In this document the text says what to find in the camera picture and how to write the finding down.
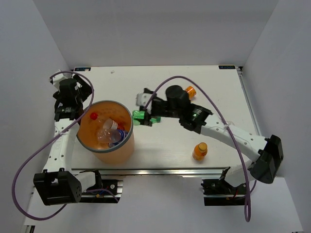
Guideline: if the green plastic bottle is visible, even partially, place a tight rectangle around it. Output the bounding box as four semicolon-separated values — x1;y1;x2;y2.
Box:
132;110;161;126

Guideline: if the clear bottle red cap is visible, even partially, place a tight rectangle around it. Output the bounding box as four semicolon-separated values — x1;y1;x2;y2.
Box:
90;112;124;130

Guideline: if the clear bottle blue label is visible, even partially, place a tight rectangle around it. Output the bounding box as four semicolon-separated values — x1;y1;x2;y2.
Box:
97;129;128;148

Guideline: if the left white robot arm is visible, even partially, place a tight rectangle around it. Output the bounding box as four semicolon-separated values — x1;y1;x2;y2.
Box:
33;74;103;206

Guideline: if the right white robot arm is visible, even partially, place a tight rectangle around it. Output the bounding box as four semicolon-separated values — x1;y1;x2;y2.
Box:
136;85;283;195

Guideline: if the orange bin with grey rim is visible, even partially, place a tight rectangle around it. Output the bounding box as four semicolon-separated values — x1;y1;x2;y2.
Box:
77;100;135;165

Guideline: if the orange juice bottle lying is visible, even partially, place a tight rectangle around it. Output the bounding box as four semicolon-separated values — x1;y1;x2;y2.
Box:
185;86;196;100

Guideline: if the black table label left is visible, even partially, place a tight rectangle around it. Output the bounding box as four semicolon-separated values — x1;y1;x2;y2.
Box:
74;67;91;72

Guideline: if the black table label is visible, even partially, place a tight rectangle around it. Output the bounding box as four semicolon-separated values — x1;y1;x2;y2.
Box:
74;67;91;72
218;65;236;69

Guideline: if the orange juice bottle upright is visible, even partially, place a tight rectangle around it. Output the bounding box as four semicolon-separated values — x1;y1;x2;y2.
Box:
192;142;208;161

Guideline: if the black table label right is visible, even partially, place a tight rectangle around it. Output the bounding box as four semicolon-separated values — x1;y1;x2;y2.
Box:
218;65;236;69

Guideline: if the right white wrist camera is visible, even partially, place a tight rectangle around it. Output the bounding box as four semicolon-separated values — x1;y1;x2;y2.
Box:
136;93;153;114

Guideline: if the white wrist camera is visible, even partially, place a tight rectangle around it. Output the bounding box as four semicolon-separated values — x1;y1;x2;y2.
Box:
49;72;71;89
136;93;153;114

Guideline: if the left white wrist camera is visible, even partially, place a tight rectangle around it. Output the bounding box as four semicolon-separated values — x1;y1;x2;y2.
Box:
49;72;71;89

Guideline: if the aluminium table edge rail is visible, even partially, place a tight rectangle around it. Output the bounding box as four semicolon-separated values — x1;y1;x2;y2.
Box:
72;167;224;178

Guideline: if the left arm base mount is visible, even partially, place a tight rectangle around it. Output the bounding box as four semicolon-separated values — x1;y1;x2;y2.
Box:
79;170;123;203

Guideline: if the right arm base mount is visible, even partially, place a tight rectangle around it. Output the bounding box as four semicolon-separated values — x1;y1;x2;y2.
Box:
201;179;246;206

